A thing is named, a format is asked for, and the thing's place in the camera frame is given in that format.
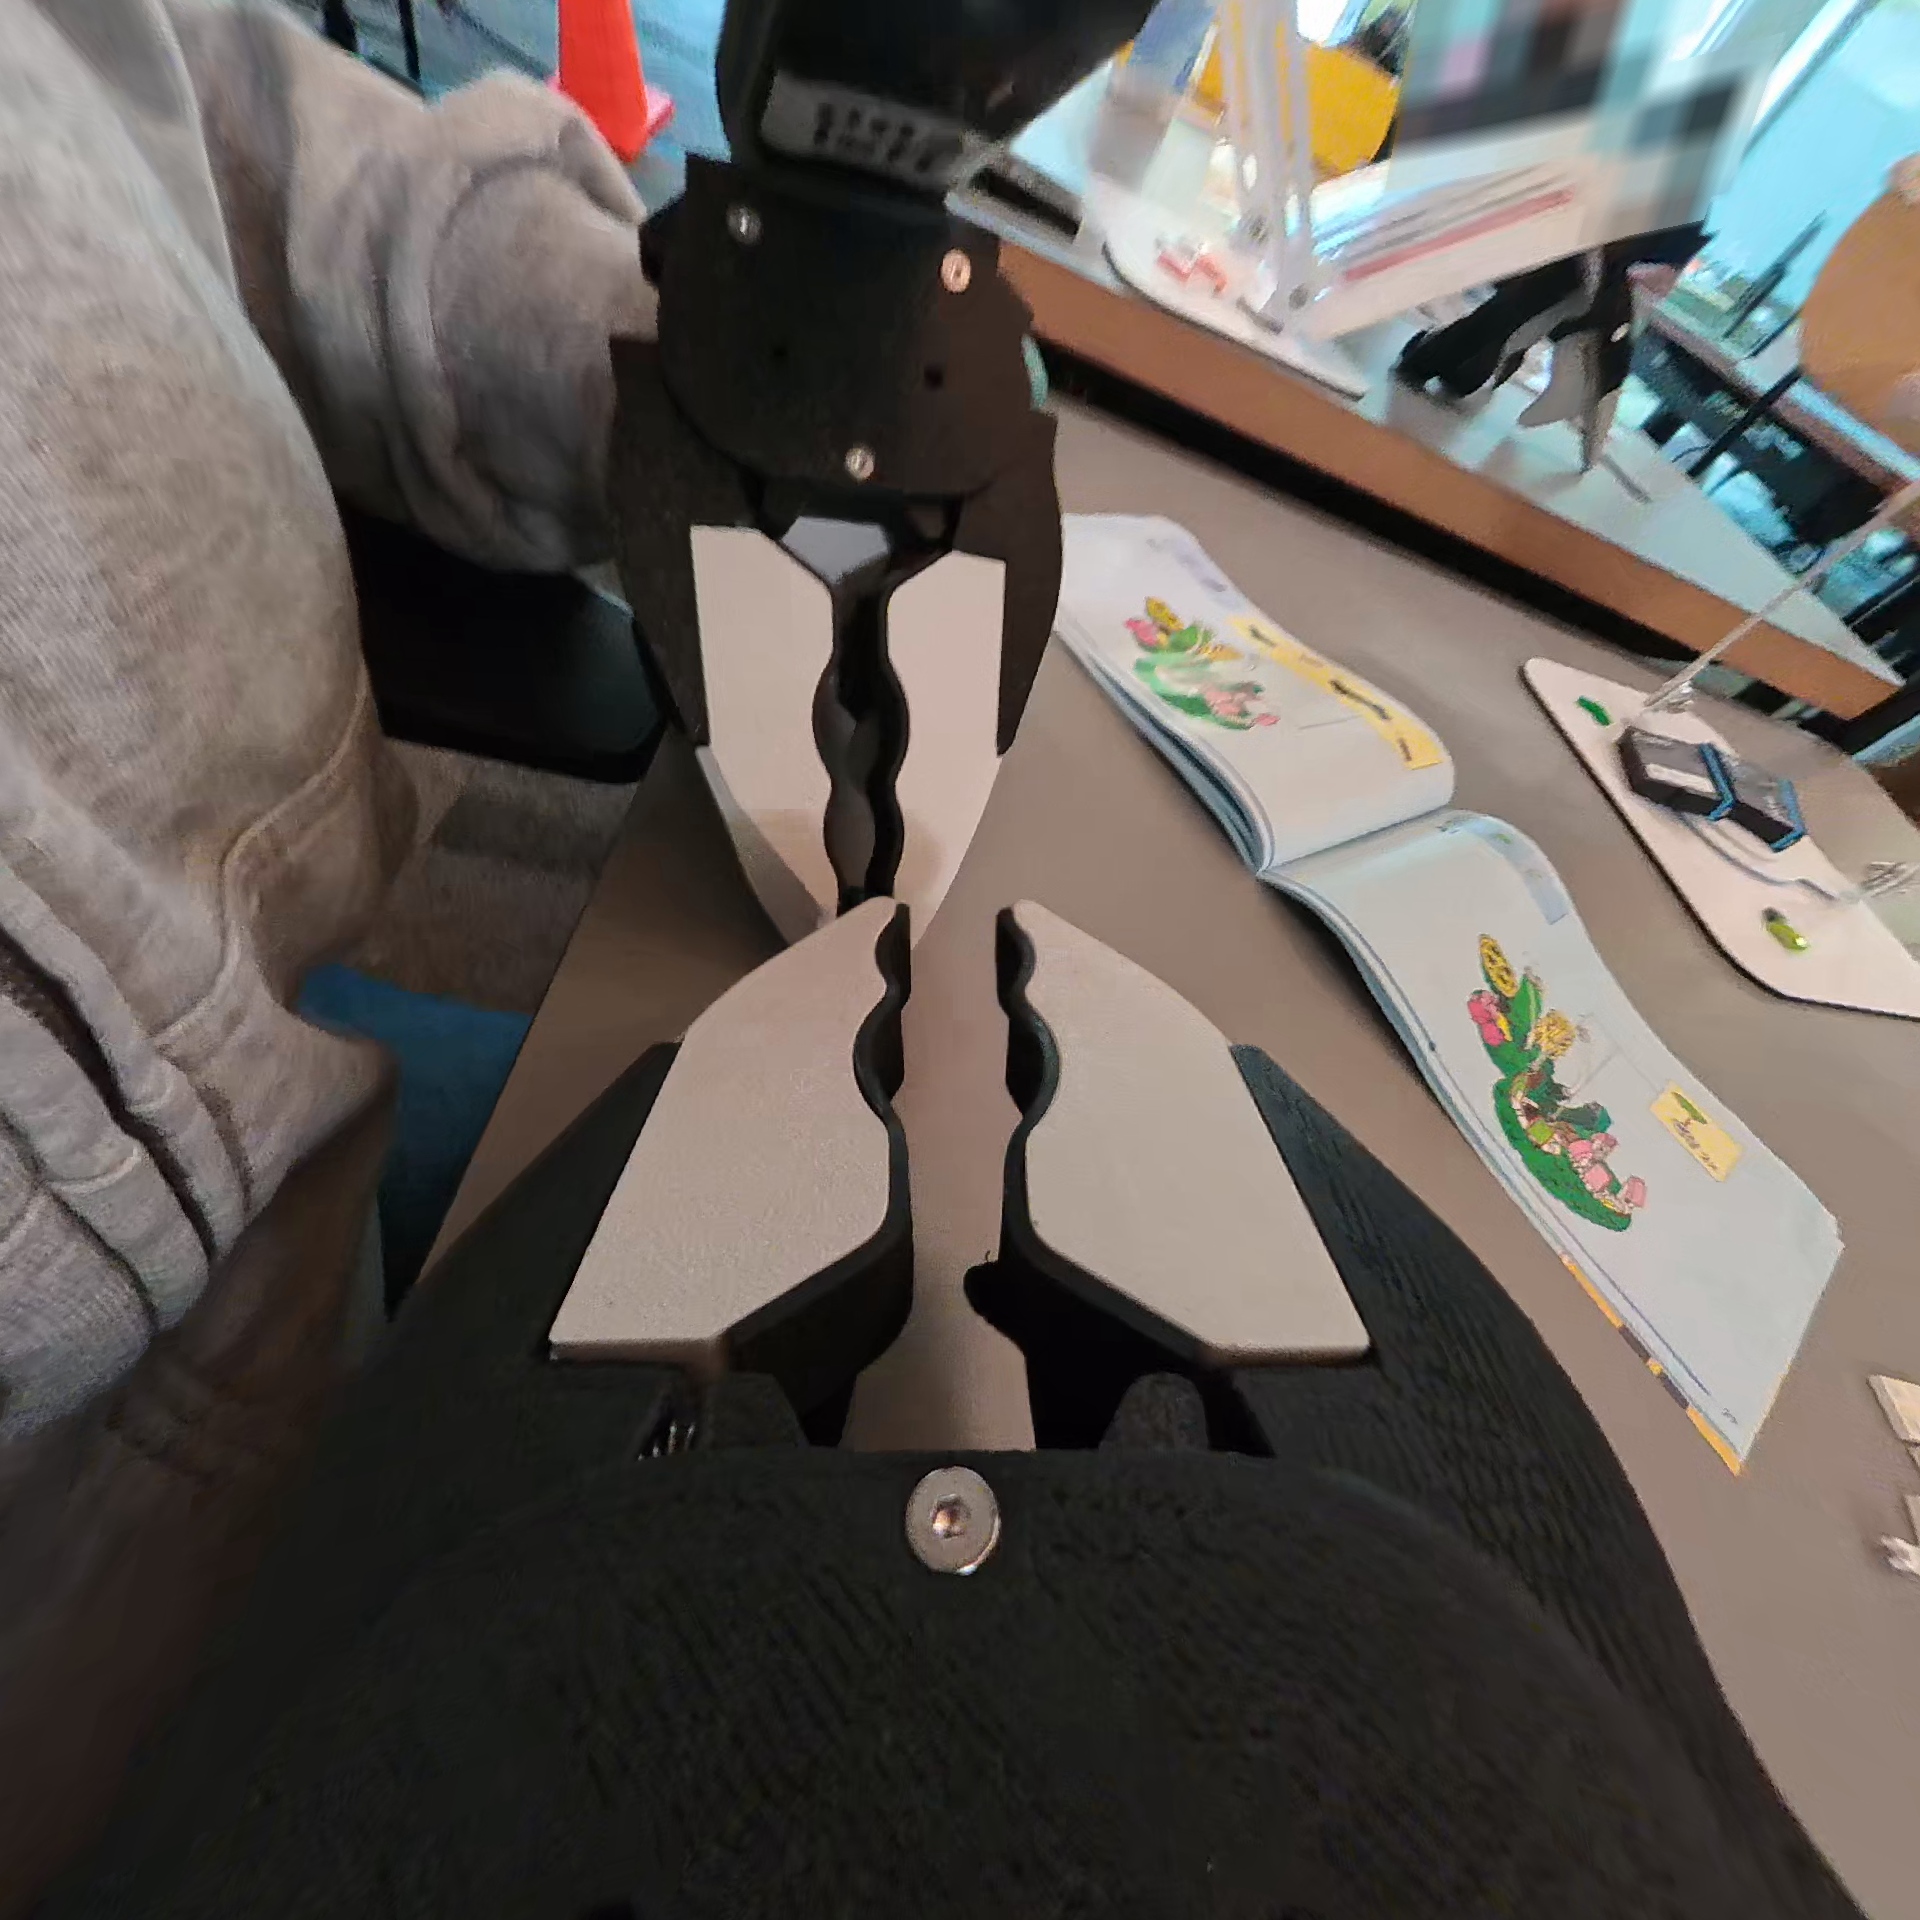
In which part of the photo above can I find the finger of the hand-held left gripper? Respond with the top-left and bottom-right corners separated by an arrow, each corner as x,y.
869,548 -> 1004,933
690,522 -> 876,941

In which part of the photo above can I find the black box with blue trim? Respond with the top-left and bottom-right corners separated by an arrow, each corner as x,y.
1710,755 -> 1807,852

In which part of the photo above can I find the black and white device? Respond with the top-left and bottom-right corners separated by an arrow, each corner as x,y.
1394,239 -> 1656,474

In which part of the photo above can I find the person's left forearm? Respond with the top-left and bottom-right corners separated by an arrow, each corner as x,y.
225,0 -> 656,578

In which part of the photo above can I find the wooden edged table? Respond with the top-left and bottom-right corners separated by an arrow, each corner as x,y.
997,150 -> 1911,726

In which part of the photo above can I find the orange traffic cone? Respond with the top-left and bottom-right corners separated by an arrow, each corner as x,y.
545,0 -> 677,163

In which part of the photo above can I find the tall clear acrylic stand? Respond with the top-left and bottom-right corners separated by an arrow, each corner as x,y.
1199,0 -> 1358,336

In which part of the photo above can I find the person's grey hoodie torso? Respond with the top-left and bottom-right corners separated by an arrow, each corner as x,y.
0,0 -> 413,1450

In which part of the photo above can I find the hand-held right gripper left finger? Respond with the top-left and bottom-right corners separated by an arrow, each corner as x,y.
547,902 -> 918,1445

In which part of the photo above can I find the yellow box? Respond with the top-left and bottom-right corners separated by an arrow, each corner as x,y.
1183,37 -> 1408,185

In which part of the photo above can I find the white rounded mat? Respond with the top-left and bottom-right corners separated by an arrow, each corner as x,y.
1521,652 -> 1920,1025

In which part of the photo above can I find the small black box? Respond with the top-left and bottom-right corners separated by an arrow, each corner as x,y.
1617,726 -> 1730,818

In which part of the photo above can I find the white mat with clear stand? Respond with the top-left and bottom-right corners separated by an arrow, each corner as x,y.
1101,150 -> 1623,394

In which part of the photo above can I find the person's brown pants leg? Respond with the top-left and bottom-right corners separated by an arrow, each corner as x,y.
0,1051 -> 399,1920

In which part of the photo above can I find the tan rounded chair back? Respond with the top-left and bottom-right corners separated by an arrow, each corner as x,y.
1795,192 -> 1920,460

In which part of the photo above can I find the illustrated paper mat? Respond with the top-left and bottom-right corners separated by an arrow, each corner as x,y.
1051,513 -> 1849,1480

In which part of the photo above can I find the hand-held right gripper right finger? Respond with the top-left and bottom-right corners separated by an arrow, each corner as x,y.
964,902 -> 1374,1450

